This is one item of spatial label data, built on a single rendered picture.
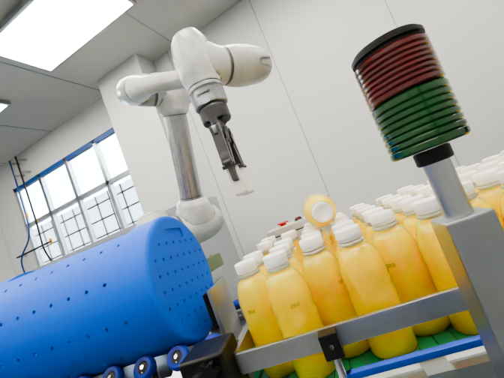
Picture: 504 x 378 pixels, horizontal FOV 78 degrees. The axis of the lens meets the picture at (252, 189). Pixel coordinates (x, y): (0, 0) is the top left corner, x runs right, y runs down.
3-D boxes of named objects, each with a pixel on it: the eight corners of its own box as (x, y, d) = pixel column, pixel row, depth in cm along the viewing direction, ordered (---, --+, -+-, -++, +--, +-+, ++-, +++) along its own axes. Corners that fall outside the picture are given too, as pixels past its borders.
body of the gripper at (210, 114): (205, 118, 83) (217, 150, 83) (193, 110, 75) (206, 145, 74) (230, 106, 82) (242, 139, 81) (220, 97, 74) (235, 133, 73)
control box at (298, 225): (282, 259, 99) (270, 228, 100) (342, 237, 95) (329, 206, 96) (278, 265, 89) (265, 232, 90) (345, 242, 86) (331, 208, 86)
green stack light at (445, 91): (385, 166, 30) (365, 120, 31) (451, 139, 29) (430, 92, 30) (403, 159, 24) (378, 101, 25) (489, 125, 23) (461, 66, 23)
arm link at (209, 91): (181, 90, 75) (190, 112, 75) (215, 73, 74) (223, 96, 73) (196, 100, 84) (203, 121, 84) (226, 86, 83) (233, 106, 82)
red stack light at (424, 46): (364, 119, 31) (349, 84, 31) (430, 91, 30) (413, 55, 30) (378, 100, 25) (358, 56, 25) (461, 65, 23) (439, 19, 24)
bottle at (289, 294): (294, 370, 52) (254, 265, 53) (332, 353, 52) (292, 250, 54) (303, 394, 45) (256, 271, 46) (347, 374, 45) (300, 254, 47)
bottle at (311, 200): (312, 187, 78) (317, 186, 59) (335, 203, 77) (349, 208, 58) (295, 210, 78) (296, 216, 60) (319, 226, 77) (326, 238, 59)
